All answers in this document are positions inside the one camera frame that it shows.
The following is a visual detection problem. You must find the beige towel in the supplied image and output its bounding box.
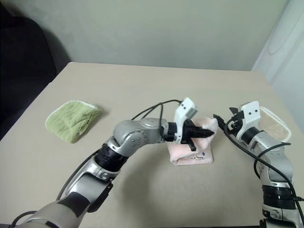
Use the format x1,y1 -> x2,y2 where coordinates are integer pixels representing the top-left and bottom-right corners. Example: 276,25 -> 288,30
257,106 -> 292,141

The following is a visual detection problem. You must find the dark sofa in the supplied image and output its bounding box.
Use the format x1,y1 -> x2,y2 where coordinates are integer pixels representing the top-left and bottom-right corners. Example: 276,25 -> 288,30
0,0 -> 72,142

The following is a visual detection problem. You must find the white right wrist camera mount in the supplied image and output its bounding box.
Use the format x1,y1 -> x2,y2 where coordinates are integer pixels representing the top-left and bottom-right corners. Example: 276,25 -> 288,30
238,101 -> 262,141

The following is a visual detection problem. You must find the pink fluffy towel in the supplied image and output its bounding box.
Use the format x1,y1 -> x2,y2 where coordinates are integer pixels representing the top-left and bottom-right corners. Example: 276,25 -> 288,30
167,116 -> 218,167

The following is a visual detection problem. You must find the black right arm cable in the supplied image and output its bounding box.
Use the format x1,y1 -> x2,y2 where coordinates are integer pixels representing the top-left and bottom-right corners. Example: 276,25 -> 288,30
224,120 -> 304,202

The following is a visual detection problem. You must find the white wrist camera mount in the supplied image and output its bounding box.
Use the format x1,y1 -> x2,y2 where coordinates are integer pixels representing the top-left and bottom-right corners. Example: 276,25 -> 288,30
238,101 -> 262,141
173,97 -> 199,144

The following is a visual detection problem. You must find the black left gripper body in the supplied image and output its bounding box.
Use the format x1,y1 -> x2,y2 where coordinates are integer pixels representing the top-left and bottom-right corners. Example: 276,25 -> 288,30
181,119 -> 198,145

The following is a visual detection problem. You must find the green towel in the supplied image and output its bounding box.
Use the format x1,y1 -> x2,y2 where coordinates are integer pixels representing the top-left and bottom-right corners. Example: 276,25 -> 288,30
45,100 -> 104,144

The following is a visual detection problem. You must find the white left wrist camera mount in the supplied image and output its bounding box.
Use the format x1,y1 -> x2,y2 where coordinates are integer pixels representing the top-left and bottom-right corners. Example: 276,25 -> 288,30
173,97 -> 199,144

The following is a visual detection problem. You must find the white panelled door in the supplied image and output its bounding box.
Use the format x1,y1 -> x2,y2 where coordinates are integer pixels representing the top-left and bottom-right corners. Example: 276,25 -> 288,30
251,0 -> 304,105

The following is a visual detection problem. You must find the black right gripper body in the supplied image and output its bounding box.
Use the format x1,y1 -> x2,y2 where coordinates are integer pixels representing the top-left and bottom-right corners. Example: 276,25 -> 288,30
226,110 -> 246,134

